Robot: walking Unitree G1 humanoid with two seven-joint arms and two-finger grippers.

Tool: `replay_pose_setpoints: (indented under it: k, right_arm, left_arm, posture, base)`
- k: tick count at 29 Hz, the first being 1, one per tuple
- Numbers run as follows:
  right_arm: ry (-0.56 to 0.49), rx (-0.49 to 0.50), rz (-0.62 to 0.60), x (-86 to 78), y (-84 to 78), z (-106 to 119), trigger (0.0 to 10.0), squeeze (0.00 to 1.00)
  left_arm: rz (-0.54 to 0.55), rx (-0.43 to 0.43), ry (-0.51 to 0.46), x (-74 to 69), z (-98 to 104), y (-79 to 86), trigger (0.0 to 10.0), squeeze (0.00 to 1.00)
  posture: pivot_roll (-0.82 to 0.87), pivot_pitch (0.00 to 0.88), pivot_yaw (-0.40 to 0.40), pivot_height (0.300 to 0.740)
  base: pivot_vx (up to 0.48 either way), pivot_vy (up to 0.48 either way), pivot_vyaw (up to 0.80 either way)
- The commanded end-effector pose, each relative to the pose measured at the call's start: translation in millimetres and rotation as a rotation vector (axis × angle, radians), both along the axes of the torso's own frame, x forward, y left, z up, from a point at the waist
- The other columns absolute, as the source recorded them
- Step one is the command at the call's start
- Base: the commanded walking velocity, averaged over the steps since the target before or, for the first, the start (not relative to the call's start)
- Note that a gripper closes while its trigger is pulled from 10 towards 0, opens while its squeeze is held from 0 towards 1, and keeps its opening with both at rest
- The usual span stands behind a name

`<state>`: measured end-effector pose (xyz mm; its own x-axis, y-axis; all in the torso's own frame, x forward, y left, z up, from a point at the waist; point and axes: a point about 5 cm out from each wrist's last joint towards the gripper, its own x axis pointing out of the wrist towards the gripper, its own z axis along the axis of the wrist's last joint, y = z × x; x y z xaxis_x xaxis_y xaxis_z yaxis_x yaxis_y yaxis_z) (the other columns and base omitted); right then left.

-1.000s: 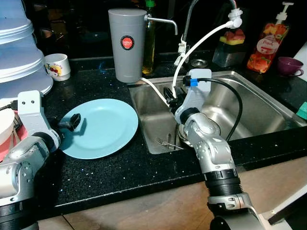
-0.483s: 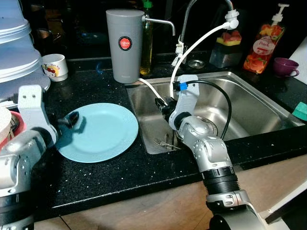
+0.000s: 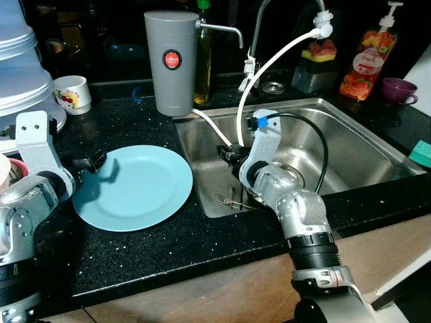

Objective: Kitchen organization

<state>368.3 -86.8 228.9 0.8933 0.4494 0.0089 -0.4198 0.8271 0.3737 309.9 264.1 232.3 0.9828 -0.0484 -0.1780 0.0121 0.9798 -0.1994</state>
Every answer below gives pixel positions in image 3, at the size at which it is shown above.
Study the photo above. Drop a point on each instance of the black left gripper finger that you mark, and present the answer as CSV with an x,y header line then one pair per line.
x,y
97,160

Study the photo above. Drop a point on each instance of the steel fork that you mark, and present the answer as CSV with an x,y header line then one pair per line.
x,y
236,202

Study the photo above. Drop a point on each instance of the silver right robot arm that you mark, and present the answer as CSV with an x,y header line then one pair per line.
x,y
303,208

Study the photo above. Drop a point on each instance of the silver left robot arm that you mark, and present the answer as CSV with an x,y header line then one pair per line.
x,y
20,215

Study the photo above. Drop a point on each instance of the light blue round plate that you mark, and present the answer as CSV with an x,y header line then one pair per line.
x,y
141,195

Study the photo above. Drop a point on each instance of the steel sink drain strainer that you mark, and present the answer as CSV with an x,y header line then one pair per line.
x,y
289,171

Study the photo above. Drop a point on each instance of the pink plate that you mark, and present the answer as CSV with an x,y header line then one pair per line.
x,y
20,166

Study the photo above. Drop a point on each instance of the white mug with red print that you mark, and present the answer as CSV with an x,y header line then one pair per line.
x,y
71,94

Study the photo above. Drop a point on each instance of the green sponge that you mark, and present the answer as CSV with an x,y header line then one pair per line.
x,y
421,155

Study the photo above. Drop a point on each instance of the white bowl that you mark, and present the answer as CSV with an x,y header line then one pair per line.
x,y
4,175

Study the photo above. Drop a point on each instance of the round chrome deck cap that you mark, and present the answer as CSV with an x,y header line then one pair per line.
x,y
273,87

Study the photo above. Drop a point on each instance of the yellow oil bottle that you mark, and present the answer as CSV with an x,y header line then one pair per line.
x,y
203,74

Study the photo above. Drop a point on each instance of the chrome faucet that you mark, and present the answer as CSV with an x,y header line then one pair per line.
x,y
250,67

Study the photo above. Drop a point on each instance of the grey water filter canister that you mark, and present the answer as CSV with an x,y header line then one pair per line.
x,y
172,74

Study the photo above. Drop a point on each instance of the white tiered food container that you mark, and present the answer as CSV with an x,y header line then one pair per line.
x,y
23,74

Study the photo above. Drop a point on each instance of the dark holder with red sponge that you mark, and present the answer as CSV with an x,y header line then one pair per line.
x,y
314,70

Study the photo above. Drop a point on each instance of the purple cup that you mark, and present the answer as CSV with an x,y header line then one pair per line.
x,y
397,91

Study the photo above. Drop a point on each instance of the stainless steel sink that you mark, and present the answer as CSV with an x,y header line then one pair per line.
x,y
363,151

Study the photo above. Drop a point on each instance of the beige stone-look cabinet panel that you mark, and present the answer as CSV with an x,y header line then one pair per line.
x,y
384,256
202,296

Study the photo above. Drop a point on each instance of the peach soap pump bottle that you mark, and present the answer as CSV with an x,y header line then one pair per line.
x,y
367,64

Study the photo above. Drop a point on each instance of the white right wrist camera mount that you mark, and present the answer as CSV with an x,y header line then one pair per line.
x,y
266,145

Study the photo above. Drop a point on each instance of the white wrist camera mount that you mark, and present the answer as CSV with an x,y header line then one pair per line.
x,y
37,141
266,145

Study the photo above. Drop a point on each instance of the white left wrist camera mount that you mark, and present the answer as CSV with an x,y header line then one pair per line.
x,y
37,141

